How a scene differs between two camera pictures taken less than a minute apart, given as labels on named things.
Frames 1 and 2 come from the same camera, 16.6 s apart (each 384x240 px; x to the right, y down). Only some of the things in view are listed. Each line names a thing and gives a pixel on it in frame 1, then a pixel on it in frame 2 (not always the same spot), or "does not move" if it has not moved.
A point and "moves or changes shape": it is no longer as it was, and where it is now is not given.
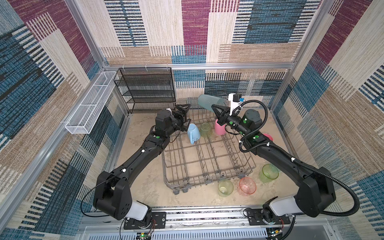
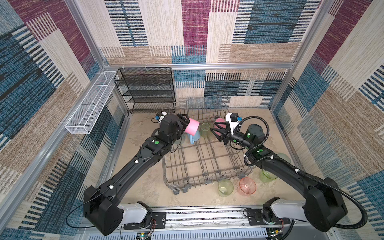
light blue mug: (193, 133) does not move
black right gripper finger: (221, 120) -> (221, 136)
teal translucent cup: (207, 101) -> (181, 140)
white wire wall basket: (93, 103) does not move
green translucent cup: (205, 130) does not move
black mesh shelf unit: (147, 89) does not move
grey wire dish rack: (198, 156) does not move
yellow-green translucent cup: (225, 187) does not move
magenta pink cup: (268, 136) moves or changes shape
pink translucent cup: (247, 186) does not move
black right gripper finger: (218, 109) -> (224, 129)
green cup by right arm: (269, 173) does not move
